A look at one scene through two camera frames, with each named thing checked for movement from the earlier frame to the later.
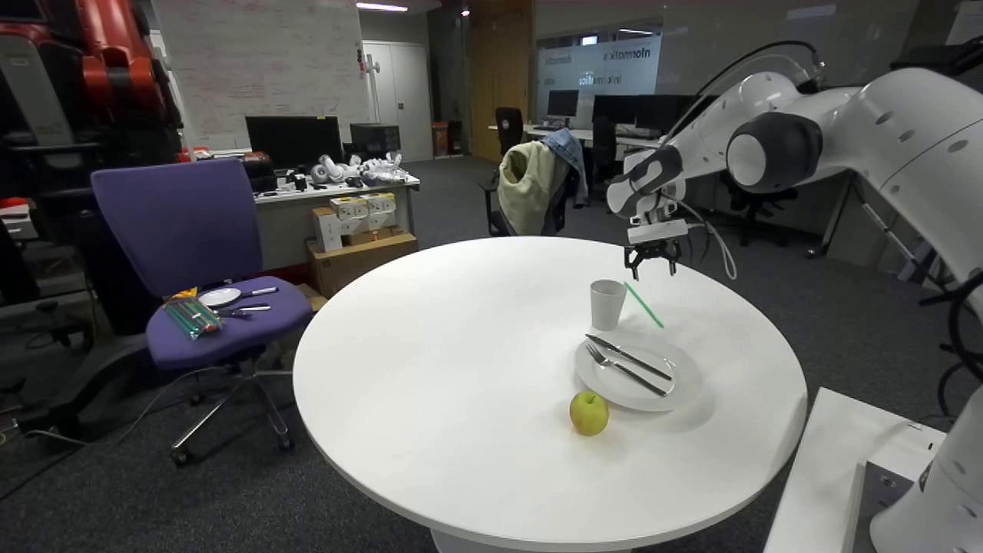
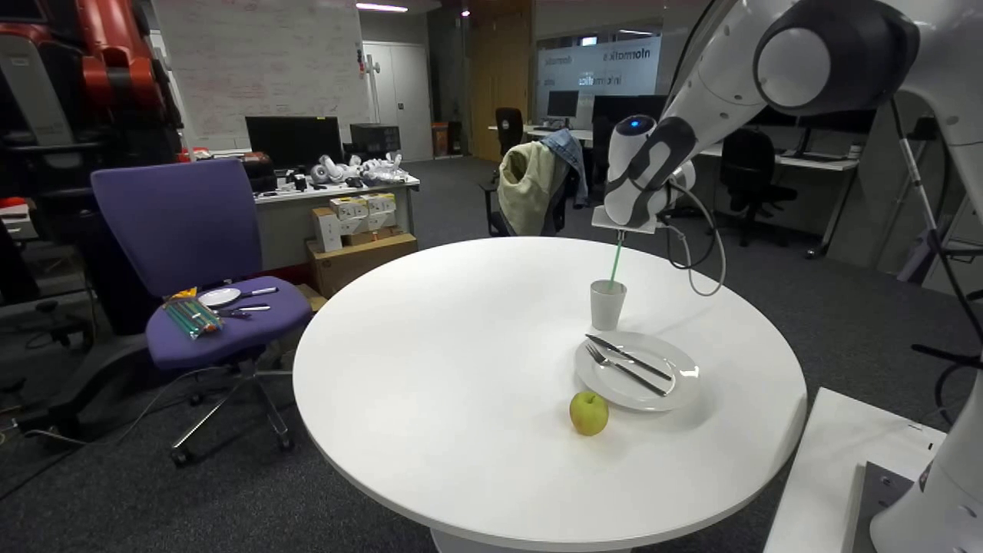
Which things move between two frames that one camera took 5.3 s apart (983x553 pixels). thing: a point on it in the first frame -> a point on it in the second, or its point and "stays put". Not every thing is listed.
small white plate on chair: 218,297 stays put
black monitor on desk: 294,141 stays put
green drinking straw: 645,306 -> 617,264
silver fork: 627,373 stays put
